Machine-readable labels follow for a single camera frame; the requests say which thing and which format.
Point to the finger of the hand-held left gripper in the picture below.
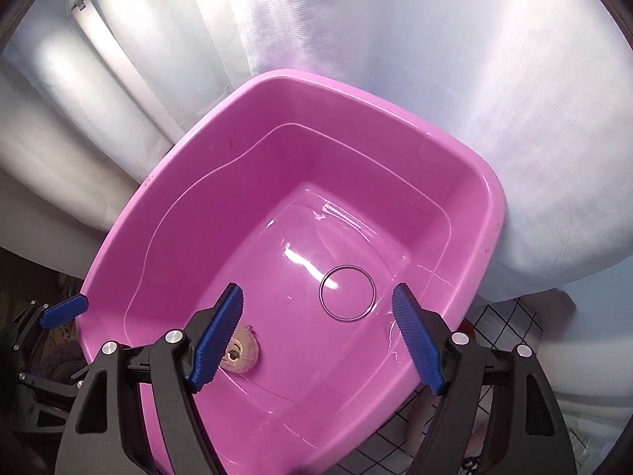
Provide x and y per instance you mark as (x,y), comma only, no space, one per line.
(49,381)
(64,309)

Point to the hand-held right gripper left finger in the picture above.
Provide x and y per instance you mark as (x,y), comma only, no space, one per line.
(217,341)

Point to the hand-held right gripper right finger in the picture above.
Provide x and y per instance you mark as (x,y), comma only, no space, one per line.
(415,336)

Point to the pink plastic basin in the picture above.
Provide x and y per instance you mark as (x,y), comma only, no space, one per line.
(296,183)

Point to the white black grid cloth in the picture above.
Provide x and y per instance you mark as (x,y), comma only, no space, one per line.
(499,321)

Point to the thin metal bangle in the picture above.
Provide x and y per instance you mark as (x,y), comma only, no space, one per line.
(320,294)

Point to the white curtain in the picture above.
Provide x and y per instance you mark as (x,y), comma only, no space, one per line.
(420,84)
(74,133)

